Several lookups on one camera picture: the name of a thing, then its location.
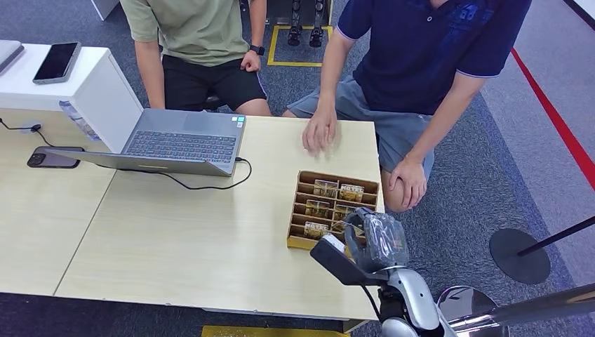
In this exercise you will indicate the black smartphone with camera bump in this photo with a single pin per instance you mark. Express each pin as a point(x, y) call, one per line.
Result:
point(53, 159)

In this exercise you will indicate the grey open laptop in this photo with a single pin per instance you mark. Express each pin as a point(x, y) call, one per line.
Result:
point(186, 144)

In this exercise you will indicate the black humanoid robot leg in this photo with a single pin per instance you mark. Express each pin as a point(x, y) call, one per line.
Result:
point(317, 28)
point(293, 28)

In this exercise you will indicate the white cabinet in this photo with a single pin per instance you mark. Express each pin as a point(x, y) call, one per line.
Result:
point(102, 102)

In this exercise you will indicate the black wristwatch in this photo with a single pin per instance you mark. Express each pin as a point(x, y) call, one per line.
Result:
point(257, 49)

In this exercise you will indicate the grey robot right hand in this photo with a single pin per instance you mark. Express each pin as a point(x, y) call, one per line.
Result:
point(383, 242)

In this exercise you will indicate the wooden card holder box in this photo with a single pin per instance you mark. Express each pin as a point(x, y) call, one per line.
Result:
point(297, 223)

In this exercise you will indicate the person's left hand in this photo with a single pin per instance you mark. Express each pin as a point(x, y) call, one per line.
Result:
point(409, 181)
point(251, 61)

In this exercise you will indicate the chrome round stanchion base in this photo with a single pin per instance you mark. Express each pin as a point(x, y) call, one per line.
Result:
point(467, 304)

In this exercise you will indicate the person's right forearm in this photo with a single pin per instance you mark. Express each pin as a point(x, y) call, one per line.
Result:
point(335, 74)
point(149, 74)

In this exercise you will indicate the wrist camera with black bracket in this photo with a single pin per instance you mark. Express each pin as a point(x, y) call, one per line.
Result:
point(337, 263)

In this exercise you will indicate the chrome stanchion pole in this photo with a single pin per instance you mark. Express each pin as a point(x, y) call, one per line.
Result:
point(544, 307)

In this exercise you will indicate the smartphone with grey case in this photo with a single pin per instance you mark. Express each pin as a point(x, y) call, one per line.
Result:
point(57, 62)

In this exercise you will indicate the person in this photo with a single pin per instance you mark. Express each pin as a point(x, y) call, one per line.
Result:
point(195, 28)
point(418, 56)

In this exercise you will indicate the black stanchion pole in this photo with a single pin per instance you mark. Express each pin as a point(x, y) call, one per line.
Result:
point(558, 237)

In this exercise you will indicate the grey closed laptop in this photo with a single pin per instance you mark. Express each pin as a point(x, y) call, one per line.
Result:
point(7, 52)

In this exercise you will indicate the black round stanchion base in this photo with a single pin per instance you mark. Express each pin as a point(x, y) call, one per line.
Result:
point(518, 258)

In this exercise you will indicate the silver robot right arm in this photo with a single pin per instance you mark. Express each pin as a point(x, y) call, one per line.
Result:
point(416, 297)

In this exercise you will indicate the person's left forearm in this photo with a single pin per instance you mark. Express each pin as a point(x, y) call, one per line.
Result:
point(257, 21)
point(446, 116)

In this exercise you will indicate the hotel key card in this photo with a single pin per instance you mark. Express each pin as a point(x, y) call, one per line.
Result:
point(316, 230)
point(326, 188)
point(317, 208)
point(342, 212)
point(338, 226)
point(351, 193)

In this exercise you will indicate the person's right hand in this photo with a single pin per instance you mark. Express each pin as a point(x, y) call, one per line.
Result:
point(321, 130)

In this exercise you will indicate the white furniture corner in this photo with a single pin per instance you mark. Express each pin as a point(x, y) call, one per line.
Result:
point(104, 7)

